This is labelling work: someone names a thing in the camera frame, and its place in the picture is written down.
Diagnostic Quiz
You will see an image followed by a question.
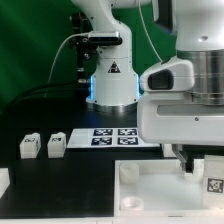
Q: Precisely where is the black cable bundle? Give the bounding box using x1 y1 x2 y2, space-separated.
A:
3 81 91 116

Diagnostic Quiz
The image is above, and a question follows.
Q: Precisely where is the white square table top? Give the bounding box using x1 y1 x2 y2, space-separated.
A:
114 159 224 224

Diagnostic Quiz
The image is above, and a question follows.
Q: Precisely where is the white left edge block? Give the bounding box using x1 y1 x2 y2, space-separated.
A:
0 168 10 198

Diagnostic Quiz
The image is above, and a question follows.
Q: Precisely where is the white camera cable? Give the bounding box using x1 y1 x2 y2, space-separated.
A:
46 32 90 85

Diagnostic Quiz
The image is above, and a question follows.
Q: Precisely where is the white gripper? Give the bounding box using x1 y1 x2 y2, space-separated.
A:
137 93 224 173

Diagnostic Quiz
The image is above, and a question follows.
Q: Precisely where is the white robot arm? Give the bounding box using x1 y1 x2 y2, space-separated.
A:
71 0 224 166

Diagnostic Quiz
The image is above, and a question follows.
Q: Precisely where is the black camera on stand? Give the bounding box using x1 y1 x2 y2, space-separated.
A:
69 12 97 84

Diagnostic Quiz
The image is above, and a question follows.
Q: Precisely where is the white sheet with markers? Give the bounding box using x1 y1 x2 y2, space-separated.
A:
67 127 159 148

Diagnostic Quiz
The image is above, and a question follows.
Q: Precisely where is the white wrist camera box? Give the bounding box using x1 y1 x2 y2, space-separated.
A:
140 56 195 92

